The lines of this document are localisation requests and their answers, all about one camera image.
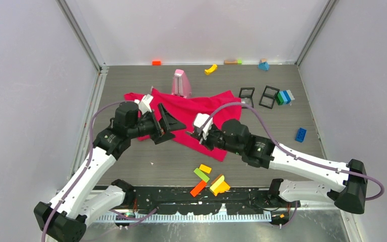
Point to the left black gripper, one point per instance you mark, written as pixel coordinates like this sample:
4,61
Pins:
155,135

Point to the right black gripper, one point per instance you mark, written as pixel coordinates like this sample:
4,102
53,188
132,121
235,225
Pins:
206,142

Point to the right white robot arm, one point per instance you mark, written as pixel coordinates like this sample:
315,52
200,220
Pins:
340,183

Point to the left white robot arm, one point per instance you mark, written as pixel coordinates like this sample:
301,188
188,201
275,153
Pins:
67,215

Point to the green rectangular block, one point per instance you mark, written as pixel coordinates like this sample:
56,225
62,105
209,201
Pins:
201,175

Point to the pink metronome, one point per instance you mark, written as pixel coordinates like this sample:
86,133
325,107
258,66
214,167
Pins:
181,84

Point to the orange rectangular block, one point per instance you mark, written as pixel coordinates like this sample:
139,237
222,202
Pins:
198,188

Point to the yellow block pile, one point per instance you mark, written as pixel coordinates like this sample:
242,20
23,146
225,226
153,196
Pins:
219,184

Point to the small orange block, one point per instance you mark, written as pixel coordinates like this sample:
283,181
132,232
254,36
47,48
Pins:
156,63

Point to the yellow curved block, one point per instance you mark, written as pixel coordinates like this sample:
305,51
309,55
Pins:
211,69

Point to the tan wooden block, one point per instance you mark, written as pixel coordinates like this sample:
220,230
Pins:
233,62

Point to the stacked green blue bricks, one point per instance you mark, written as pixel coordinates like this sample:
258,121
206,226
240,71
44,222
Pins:
284,97

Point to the blue triangular block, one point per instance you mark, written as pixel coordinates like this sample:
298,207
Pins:
263,65

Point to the blue lego brick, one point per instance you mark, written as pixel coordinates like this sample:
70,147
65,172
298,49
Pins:
300,135

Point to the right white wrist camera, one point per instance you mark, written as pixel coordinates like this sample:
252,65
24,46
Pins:
203,122

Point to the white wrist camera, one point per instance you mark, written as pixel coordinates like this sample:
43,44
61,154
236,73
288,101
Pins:
144,104
203,122

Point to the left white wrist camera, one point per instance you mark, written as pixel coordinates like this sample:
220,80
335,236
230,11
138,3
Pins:
144,104

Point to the left black display frame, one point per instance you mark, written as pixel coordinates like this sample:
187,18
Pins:
246,95

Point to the black display frame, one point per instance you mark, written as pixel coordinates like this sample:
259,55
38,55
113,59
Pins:
268,97
246,95

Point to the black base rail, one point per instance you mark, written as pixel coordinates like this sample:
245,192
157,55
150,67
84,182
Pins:
172,200

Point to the right black display frame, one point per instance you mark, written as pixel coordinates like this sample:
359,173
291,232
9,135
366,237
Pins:
268,97

